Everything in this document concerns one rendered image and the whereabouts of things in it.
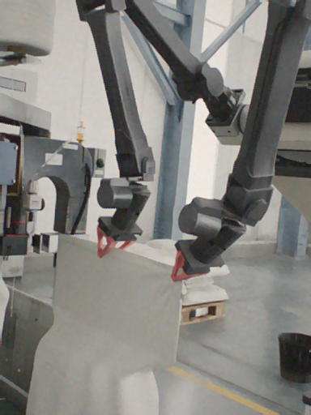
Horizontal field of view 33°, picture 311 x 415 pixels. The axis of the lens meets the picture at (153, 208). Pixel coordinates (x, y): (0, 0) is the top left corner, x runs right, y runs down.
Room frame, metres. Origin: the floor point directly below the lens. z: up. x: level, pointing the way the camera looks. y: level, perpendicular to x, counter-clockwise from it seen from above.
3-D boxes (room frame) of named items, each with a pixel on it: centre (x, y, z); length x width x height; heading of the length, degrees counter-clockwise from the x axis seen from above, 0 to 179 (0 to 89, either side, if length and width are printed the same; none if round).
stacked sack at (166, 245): (5.00, -0.27, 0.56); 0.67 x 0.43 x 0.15; 44
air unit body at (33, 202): (1.42, 0.33, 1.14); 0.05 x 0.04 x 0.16; 134
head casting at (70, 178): (1.62, 0.39, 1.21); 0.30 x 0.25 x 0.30; 44
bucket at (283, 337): (3.50, -1.06, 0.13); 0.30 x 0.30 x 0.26
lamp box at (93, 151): (1.64, 0.20, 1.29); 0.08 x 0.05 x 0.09; 44
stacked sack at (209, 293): (4.83, -0.42, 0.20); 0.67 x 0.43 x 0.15; 134
